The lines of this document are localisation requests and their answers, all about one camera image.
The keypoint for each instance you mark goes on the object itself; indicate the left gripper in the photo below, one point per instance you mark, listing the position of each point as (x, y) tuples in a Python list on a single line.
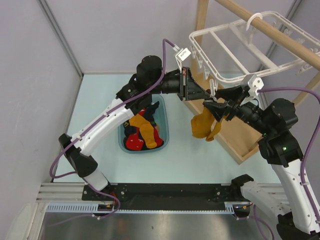
[(189, 89)]

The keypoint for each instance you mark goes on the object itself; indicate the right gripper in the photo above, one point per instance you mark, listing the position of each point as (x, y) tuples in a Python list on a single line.
[(231, 107)]

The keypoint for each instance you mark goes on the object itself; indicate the mustard yellow sock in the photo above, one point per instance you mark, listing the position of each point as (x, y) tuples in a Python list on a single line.
[(201, 124), (146, 130), (212, 129)]

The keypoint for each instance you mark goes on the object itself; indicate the white plastic clip hanger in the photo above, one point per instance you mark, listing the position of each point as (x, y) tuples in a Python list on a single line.
[(228, 53)]

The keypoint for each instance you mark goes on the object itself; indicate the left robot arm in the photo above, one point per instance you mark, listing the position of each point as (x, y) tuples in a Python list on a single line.
[(150, 78)]

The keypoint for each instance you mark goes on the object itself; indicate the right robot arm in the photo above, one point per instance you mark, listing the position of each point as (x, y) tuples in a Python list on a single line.
[(300, 220)]

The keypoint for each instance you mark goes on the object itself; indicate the wooden hanger stand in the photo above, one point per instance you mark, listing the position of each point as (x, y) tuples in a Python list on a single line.
[(277, 145)]

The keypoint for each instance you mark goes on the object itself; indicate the blue plastic sock basin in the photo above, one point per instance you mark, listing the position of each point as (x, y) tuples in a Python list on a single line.
[(161, 120)]

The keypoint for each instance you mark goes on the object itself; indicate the red sock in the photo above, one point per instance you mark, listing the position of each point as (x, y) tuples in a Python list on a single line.
[(134, 143)]

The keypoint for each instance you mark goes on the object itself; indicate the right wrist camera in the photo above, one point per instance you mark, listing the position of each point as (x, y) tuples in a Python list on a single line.
[(251, 83)]

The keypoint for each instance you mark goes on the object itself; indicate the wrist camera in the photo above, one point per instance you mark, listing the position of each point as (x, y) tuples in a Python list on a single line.
[(251, 83), (181, 54)]

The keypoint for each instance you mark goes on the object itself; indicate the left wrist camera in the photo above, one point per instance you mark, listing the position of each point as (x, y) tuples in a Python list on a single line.
[(181, 54)]

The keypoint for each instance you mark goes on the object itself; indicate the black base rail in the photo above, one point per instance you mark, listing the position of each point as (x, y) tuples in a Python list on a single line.
[(173, 196)]

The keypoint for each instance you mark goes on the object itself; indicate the aluminium frame post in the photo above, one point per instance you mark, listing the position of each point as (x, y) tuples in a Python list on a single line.
[(48, 13)]

